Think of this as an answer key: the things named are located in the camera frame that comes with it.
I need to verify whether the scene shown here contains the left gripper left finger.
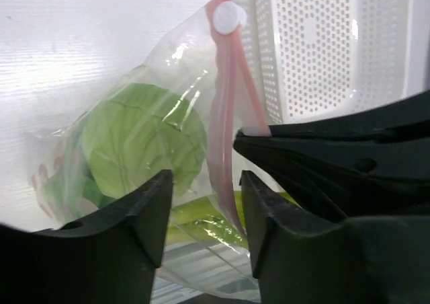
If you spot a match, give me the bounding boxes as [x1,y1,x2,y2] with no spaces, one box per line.
[1,170,173,303]

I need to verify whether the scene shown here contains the clear zip top bag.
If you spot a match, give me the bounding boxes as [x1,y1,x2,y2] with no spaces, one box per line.
[26,0,269,303]

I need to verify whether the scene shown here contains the dark green fake leaf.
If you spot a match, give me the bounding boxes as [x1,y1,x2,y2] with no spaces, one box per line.
[30,143,117,224]

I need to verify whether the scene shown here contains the green fake cabbage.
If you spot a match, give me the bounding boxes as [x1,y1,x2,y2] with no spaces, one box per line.
[79,83,207,198]

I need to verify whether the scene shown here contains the green fake celery stalks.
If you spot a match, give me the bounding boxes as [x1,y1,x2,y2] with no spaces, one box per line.
[164,189,300,244]

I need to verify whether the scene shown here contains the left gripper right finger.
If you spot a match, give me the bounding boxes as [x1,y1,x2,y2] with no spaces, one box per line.
[240,171,429,303]

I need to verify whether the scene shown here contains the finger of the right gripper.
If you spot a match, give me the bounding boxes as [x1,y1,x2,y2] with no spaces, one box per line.
[233,137,429,222]
[234,91,429,143]

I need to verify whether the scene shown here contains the white perforated plastic basket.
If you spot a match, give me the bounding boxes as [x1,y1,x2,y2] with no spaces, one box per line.
[233,0,429,124]

